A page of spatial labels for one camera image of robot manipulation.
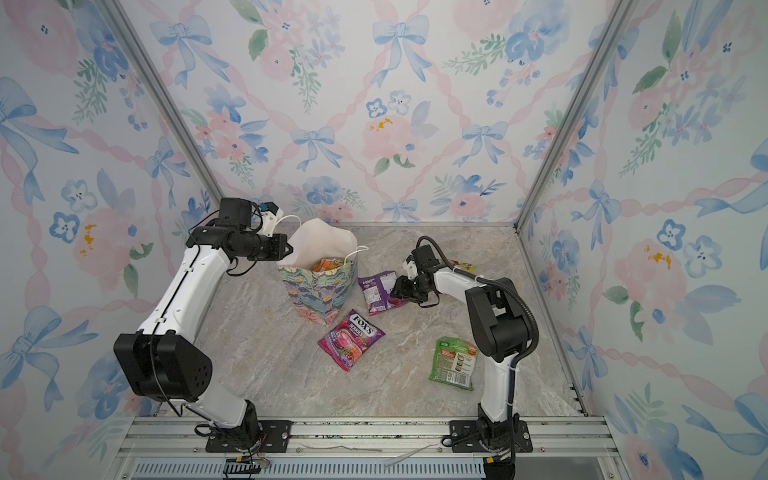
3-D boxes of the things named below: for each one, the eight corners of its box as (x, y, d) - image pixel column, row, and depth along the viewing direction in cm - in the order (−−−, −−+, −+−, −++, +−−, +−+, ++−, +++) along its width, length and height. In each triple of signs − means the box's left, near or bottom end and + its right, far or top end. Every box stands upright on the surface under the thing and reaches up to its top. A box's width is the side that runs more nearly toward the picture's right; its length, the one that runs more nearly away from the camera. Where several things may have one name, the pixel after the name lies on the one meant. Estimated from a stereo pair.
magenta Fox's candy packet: (318, 346, 91) (317, 342, 88) (354, 312, 98) (354, 307, 96) (347, 373, 86) (346, 370, 83) (383, 335, 93) (382, 331, 91)
